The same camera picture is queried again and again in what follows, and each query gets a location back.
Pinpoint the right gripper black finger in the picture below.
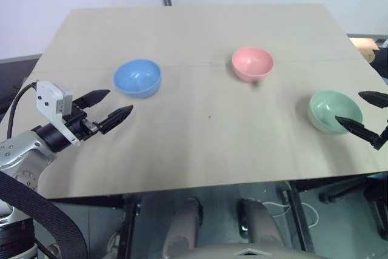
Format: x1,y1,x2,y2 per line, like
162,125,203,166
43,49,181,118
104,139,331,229
358,90,388,109
334,115,384,151

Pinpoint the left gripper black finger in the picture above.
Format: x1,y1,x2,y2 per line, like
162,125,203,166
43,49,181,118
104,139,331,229
72,89,111,110
97,104,135,135

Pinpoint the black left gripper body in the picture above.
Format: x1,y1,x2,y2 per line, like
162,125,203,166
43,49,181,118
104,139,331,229
62,103,101,142

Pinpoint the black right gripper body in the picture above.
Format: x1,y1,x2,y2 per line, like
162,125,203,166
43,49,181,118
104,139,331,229
378,118,388,146

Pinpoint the black bulky object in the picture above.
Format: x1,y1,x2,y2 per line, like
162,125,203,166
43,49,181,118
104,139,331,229
369,39,388,87

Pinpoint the green bowl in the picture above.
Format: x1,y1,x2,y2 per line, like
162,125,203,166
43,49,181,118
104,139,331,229
308,89,364,135

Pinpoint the blue bowl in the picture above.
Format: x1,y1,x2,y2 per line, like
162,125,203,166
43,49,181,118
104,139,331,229
113,58,162,99

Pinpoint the brown cardboard box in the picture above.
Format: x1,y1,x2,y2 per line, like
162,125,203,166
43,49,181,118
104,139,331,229
348,36,380,62

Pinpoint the black office chair base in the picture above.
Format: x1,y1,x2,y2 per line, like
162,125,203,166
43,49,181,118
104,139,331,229
318,173,388,239

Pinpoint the dark grey cabinet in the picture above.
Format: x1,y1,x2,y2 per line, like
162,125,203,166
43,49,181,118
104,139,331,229
0,53,42,115

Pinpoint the black table leg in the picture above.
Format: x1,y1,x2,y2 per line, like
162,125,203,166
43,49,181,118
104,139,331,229
283,181,315,254
116,194,141,259

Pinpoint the pink bowl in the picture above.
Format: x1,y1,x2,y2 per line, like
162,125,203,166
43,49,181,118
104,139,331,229
231,47,275,83

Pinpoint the grey left robot leg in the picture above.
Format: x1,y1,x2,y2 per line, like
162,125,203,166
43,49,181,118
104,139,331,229
162,197,203,259

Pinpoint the grey robot leg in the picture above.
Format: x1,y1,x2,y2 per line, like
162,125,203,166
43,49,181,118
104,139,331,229
236,198,287,249
162,197,203,259

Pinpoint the grey right robot leg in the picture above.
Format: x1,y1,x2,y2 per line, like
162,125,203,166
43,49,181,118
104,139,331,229
236,198,287,249

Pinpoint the grey robot torso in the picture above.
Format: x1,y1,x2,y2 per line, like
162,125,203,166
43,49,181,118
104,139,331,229
177,241,330,259

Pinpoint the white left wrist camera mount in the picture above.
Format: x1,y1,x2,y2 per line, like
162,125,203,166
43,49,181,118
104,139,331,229
35,81,82,147

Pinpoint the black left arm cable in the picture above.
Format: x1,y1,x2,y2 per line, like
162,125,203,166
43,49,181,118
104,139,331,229
6,82,39,140

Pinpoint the black webbing strap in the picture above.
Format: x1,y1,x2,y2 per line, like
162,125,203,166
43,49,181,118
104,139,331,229
0,171,89,259

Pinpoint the white floor cable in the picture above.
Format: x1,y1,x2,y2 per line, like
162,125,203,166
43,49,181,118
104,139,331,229
262,200,320,228

